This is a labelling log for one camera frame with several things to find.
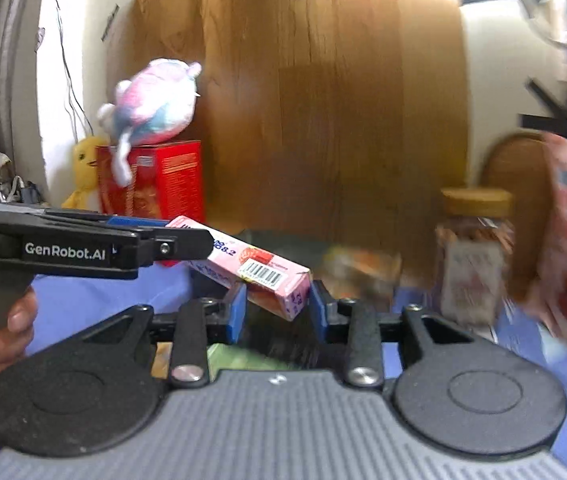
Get bundle of white cables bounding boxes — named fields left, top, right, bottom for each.
left=0, top=150, right=47, bottom=207

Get large wooden board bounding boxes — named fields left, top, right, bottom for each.
left=114, top=0, right=470, bottom=263

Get red gift bag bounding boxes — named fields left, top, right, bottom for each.
left=96, top=140, right=205, bottom=222

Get yellow duck plush toy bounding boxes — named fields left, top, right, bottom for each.
left=61, top=135, right=108, bottom=211

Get person's left hand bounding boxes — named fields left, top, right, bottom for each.
left=0, top=290, right=39, bottom=397

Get clear jar with gold lid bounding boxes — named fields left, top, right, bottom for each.
left=435, top=187, right=515, bottom=327

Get pink and blue plush toy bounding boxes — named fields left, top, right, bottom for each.
left=98, top=58, right=203, bottom=186

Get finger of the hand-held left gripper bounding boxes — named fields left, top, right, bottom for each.
left=138, top=228, right=214, bottom=268
left=46, top=209, right=170, bottom=231

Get orange snack packet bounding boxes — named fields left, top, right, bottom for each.
left=322, top=244, right=401, bottom=293

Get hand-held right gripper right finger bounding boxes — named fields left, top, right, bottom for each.
left=310, top=280, right=475, bottom=389

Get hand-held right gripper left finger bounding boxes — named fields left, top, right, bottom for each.
left=74, top=284, right=248, bottom=389

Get green snack packet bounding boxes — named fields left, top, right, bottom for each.
left=208, top=343, right=284, bottom=373

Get thin black wall cable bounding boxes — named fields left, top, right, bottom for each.
left=44, top=0, right=92, bottom=137

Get blue printed cloth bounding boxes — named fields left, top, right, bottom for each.
left=0, top=260, right=567, bottom=480

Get pink snack box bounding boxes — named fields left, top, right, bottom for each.
left=166, top=215, right=313, bottom=322

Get crossed black tape strips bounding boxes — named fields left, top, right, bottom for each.
left=520, top=77, right=567, bottom=147

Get round wooden cutting board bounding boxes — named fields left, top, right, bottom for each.
left=478, top=132, right=555, bottom=261

